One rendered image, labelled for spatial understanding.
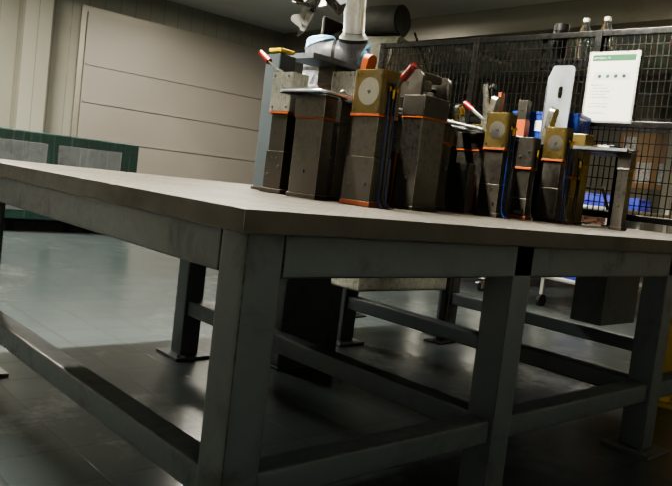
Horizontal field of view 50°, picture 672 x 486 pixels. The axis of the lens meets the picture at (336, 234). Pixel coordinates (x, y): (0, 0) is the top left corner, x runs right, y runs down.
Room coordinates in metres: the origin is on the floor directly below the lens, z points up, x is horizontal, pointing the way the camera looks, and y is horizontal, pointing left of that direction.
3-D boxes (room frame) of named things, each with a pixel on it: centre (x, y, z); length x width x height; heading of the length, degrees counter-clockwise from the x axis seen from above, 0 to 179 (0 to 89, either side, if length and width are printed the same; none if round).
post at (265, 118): (2.38, 0.24, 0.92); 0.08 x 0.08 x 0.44; 47
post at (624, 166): (2.70, -1.04, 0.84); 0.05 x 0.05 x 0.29; 47
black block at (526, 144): (2.58, -0.66, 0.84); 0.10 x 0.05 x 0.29; 47
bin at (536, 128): (3.23, -0.89, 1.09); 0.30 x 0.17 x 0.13; 54
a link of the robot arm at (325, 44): (2.97, 0.15, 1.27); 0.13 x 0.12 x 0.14; 81
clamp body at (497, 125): (2.42, -0.51, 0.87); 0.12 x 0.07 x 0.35; 47
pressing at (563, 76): (3.03, -0.85, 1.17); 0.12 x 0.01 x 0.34; 47
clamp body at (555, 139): (2.65, -0.78, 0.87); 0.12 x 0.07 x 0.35; 47
